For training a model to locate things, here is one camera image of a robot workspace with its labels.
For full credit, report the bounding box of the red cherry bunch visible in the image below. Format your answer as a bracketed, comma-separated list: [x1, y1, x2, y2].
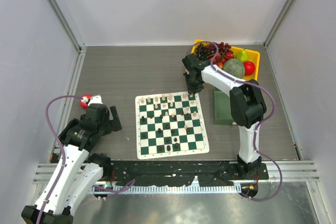
[209, 51, 234, 69]

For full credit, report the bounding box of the green yellow pear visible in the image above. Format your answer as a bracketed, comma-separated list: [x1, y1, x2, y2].
[235, 48, 249, 63]

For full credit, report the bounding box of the dark red grape bunch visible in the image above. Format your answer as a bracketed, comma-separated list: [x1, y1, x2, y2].
[205, 42, 233, 55]

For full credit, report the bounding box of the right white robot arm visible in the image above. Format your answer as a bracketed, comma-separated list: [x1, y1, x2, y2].
[182, 54, 267, 179]

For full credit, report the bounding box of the red apple on table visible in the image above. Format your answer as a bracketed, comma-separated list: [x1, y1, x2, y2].
[79, 94, 92, 110]

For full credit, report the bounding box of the aluminium frame rail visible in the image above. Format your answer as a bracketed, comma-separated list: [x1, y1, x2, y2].
[34, 159, 320, 201]

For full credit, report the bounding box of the black grape bunch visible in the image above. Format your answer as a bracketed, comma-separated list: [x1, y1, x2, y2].
[195, 44, 208, 61]

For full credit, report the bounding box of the green white chess board mat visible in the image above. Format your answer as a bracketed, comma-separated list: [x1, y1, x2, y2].
[135, 92, 209, 160]

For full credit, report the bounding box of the red apple in bin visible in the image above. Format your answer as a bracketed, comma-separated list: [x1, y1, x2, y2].
[244, 61, 256, 76]

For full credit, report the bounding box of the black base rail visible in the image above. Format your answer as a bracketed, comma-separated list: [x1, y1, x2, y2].
[100, 161, 269, 187]

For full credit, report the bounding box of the green plastic tray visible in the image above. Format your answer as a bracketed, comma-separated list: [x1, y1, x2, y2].
[213, 87, 237, 125]

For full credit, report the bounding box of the green netted melon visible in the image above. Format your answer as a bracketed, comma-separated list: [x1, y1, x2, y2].
[223, 59, 245, 78]

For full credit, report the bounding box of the yellow plastic fruit bin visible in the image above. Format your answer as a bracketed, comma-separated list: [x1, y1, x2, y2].
[191, 39, 261, 81]

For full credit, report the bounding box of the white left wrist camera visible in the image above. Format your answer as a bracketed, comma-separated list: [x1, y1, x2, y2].
[88, 95, 103, 106]

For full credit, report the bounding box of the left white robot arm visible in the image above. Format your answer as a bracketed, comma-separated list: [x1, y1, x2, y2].
[22, 103, 122, 223]

